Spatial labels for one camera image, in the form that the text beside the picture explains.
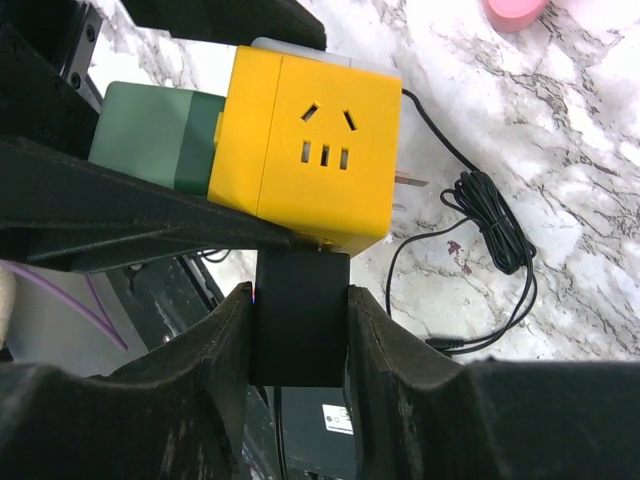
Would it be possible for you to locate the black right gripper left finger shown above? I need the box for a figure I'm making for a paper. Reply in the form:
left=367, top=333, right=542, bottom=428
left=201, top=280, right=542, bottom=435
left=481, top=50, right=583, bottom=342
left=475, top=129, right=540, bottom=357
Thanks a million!
left=1, top=283, right=252, bottom=479

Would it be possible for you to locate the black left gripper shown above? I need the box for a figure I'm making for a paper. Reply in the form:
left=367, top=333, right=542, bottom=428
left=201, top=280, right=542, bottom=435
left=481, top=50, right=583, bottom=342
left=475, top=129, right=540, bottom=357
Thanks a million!
left=1, top=1, right=293, bottom=273

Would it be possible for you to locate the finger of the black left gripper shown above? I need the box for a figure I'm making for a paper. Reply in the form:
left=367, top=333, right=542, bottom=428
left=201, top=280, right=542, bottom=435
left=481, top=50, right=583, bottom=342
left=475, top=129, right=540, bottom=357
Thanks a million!
left=124, top=0, right=327, bottom=50

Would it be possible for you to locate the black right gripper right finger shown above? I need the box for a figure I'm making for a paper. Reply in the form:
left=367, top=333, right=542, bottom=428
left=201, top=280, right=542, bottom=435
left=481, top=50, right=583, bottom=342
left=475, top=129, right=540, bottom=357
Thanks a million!
left=348, top=287, right=639, bottom=479

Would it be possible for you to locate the yellow plug adapter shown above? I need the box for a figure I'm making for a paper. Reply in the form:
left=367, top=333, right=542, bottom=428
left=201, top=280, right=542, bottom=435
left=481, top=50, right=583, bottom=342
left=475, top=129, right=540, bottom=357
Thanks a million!
left=207, top=46, right=402, bottom=256

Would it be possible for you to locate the black adapter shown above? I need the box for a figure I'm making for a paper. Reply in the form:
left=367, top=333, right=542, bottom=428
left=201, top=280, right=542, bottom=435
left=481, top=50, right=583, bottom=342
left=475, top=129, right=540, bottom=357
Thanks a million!
left=250, top=250, right=350, bottom=388

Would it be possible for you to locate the pink power strip socket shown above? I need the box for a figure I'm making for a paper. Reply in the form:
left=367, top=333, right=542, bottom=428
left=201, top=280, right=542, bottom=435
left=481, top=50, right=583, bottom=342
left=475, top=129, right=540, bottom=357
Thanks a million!
left=482, top=0, right=549, bottom=33

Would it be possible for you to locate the green plug adapter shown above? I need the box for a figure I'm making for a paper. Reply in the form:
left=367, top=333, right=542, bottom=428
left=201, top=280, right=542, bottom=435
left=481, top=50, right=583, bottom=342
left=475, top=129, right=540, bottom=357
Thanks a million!
left=88, top=81, right=225, bottom=197

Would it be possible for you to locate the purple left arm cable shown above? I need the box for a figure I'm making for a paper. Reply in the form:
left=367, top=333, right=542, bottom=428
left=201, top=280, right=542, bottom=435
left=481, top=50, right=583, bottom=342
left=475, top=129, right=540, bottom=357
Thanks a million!
left=9, top=262, right=130, bottom=351

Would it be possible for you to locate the thin black cable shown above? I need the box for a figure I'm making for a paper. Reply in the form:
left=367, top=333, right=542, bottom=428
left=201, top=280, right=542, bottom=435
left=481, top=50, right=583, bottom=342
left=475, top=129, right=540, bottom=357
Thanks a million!
left=384, top=88, right=539, bottom=357

